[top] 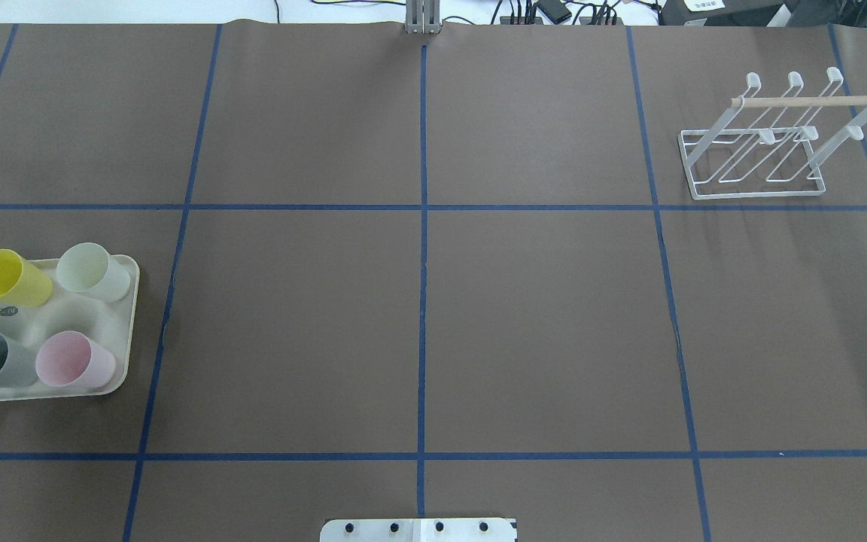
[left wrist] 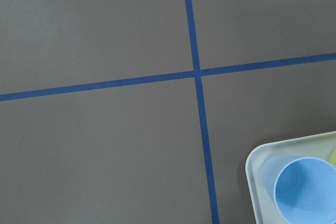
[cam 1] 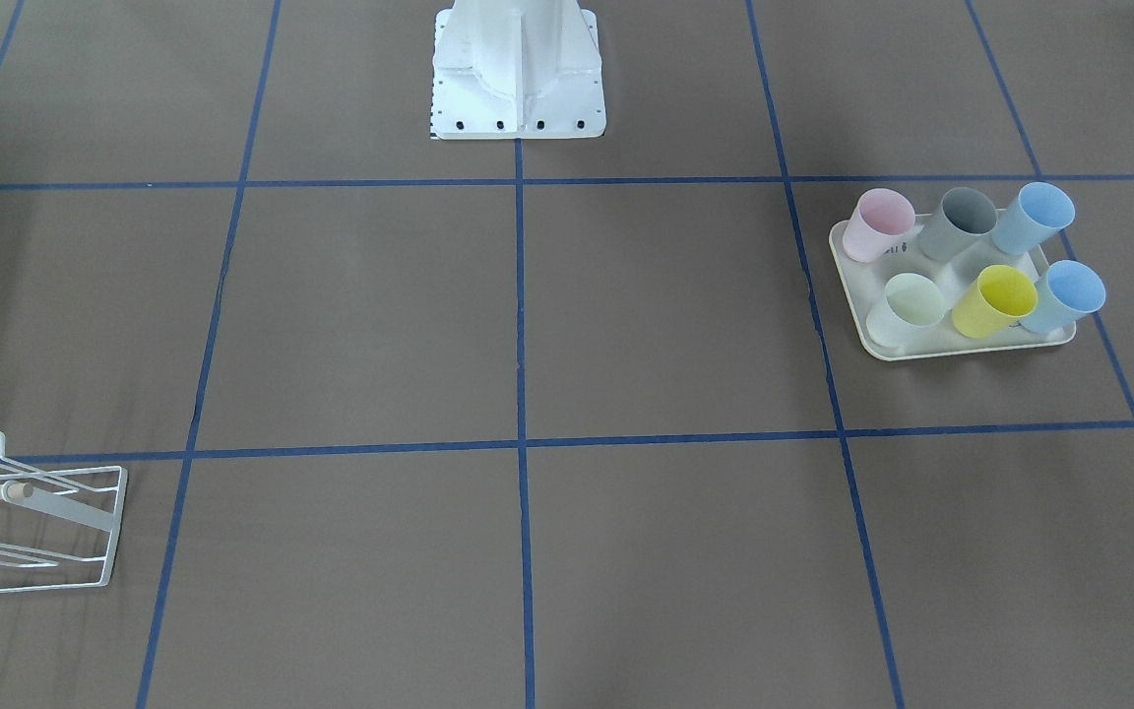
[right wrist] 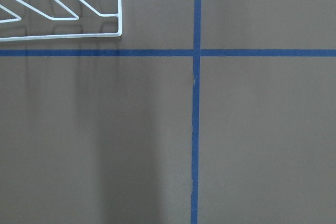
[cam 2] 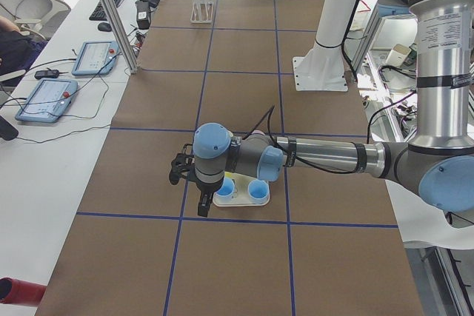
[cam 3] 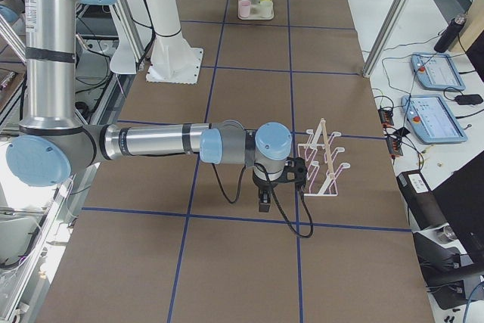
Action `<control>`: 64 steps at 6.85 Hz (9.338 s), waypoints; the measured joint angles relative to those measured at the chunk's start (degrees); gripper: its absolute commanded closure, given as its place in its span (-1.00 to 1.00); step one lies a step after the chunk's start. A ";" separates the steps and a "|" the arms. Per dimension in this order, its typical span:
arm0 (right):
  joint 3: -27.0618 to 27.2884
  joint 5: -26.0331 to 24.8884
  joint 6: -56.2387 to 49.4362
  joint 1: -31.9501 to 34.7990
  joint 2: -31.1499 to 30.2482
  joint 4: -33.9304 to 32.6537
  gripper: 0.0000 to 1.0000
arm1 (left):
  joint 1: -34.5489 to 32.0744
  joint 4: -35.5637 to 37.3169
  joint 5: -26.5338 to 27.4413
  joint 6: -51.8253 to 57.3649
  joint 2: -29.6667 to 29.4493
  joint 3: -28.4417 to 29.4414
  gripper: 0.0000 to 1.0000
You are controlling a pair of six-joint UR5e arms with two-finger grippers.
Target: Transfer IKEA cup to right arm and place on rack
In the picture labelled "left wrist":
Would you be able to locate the light blue plastic cup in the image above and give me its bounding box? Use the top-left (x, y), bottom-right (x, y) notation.
top-left (261, 155), bottom-right (335, 223)

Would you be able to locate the pale cream plastic cup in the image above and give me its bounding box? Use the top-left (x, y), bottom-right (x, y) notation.
top-left (329, 150), bottom-right (336, 167)

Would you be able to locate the pale green plastic tray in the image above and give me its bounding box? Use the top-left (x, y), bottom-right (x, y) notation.
top-left (245, 131), bottom-right (335, 224)

